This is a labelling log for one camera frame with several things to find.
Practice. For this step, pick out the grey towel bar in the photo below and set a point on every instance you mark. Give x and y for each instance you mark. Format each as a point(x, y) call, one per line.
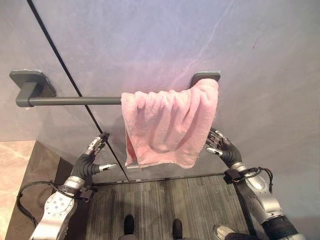
point(62, 92)

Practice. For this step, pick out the dark robot foot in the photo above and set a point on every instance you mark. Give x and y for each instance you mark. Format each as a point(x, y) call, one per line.
point(129, 224)
point(177, 227)

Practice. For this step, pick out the dark right robot foot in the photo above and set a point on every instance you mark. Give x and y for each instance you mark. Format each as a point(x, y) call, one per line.
point(177, 227)

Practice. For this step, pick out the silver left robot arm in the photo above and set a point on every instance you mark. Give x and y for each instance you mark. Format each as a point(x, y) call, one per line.
point(53, 208)

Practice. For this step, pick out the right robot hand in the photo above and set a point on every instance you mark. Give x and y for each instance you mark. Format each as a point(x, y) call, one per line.
point(228, 149)

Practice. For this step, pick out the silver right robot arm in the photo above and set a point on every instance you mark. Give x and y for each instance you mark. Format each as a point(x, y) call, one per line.
point(262, 197)

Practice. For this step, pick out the person's shoe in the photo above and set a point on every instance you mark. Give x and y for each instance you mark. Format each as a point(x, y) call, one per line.
point(221, 231)

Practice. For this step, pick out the marble sink counter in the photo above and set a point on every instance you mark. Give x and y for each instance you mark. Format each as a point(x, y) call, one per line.
point(12, 182)

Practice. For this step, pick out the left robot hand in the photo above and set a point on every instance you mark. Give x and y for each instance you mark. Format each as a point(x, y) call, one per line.
point(86, 165)

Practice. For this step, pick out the pink towel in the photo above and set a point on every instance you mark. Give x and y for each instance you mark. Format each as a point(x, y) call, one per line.
point(167, 127)

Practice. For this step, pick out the dark left robot foot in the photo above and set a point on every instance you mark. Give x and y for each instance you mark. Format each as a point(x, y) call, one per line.
point(129, 224)

